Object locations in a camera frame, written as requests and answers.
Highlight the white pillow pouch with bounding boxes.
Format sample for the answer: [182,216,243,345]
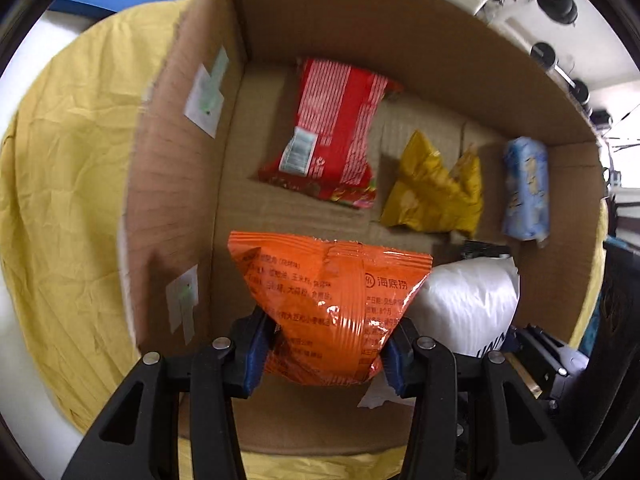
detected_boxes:
[357,256,522,410]

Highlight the black snack packet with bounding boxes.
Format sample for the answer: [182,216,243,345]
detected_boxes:
[461,240,512,259]

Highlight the light blue tissue pack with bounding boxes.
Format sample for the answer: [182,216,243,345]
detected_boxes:
[502,136,550,245]

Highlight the orange snack packet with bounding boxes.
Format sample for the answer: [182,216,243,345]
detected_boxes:
[228,231,433,387]

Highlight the yellow snack packet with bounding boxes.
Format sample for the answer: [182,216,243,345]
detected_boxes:
[380,131,484,237]

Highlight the red snack packet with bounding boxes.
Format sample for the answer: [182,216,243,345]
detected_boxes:
[258,58,402,209]

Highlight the open cardboard box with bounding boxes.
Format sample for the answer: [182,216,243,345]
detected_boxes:
[117,0,609,456]

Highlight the yellow tablecloth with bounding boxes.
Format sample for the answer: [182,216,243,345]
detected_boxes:
[0,0,611,480]

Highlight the barbell on floor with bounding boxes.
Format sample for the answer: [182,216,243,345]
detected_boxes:
[529,41,590,107]

